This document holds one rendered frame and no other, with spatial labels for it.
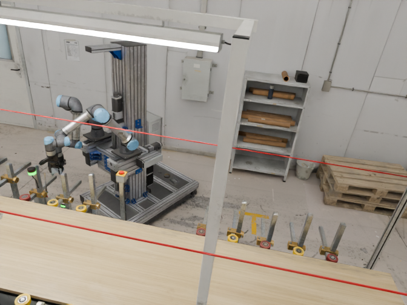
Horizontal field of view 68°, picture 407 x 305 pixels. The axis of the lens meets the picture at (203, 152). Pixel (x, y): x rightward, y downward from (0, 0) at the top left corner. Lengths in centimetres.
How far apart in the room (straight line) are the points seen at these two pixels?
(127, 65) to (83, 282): 189
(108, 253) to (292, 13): 373
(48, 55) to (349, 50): 455
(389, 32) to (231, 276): 387
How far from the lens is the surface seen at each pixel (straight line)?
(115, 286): 211
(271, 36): 462
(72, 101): 307
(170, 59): 482
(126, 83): 308
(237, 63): 92
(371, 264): 284
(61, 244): 242
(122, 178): 246
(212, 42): 154
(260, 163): 505
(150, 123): 337
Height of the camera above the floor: 257
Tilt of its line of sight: 29 degrees down
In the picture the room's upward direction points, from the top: 6 degrees clockwise
